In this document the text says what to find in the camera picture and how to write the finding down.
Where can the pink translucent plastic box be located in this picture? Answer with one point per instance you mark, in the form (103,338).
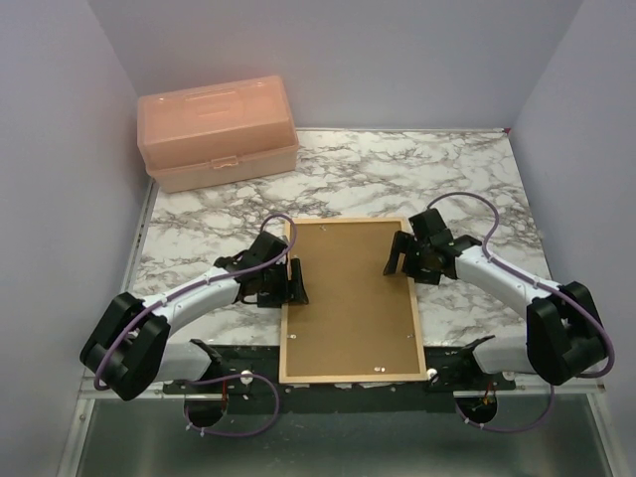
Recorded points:
(217,134)

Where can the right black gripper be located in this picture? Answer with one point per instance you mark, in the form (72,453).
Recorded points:
(405,242)

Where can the light wooden picture frame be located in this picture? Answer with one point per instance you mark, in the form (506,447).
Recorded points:
(353,378)

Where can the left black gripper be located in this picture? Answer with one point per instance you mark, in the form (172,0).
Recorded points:
(292,291)

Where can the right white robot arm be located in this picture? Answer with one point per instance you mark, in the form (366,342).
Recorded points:
(563,335)

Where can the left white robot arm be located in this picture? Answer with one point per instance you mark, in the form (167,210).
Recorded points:
(129,349)

